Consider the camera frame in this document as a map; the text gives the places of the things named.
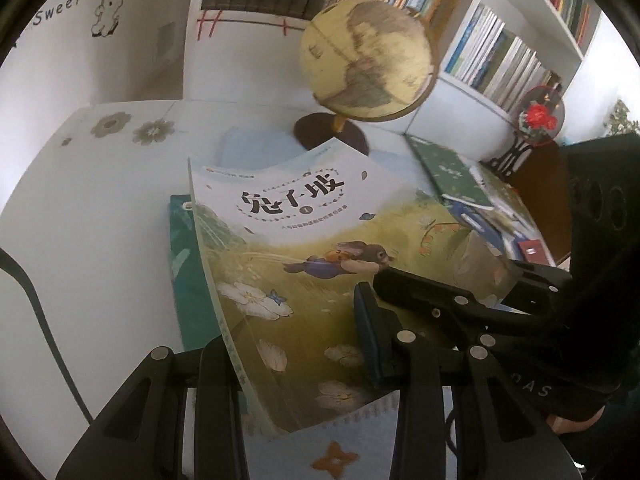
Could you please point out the green leafy plant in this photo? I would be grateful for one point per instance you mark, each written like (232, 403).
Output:
(620, 117)

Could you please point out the green insect cover book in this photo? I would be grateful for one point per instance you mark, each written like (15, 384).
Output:
(445, 165)

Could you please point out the red cover book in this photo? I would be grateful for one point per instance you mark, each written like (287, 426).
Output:
(532, 250)

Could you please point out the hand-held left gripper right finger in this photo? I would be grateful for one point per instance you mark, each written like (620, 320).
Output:
(370, 335)

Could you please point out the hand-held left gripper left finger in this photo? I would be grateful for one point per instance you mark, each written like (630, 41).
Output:
(215, 385)

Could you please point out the black lettering wall sticker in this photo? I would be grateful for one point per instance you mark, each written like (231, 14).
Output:
(55, 7)

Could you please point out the row of red orange books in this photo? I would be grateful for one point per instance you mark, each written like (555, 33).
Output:
(570, 0)

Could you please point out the round embroidered fan on stand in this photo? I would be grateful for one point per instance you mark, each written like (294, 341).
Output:
(537, 115)

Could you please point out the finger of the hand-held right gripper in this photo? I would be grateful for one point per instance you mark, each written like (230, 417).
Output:
(425, 295)
(535, 282)

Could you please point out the white bookshelf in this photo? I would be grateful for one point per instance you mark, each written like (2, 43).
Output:
(240, 60)

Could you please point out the antique yellow desk globe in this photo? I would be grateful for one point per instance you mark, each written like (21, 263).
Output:
(360, 55)

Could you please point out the row of white blue books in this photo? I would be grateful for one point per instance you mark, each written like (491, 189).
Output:
(495, 60)

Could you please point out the running rabbit cover book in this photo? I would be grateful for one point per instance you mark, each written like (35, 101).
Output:
(310, 240)

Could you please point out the teal leaf cover book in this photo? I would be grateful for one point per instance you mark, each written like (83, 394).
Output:
(182, 270)

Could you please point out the patterned woven mat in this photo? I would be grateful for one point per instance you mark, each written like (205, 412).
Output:
(350, 440)

